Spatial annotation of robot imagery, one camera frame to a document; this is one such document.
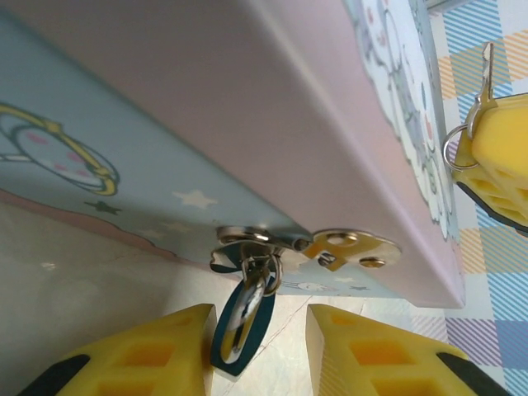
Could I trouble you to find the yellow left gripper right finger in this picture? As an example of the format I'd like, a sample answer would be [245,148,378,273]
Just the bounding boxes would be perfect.
[306,304,512,396]

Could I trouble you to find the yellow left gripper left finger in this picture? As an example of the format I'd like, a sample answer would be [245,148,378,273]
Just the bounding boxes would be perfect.
[22,304,218,396]

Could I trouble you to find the small silver key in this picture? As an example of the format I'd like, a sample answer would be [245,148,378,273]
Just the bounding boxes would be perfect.
[464,40,497,134]

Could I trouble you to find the silver key ring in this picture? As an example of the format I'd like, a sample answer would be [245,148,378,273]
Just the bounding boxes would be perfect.
[442,123,482,170]

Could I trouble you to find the light blue cartoon tin box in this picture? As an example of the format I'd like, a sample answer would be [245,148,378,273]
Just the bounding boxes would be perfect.
[0,0,465,310]

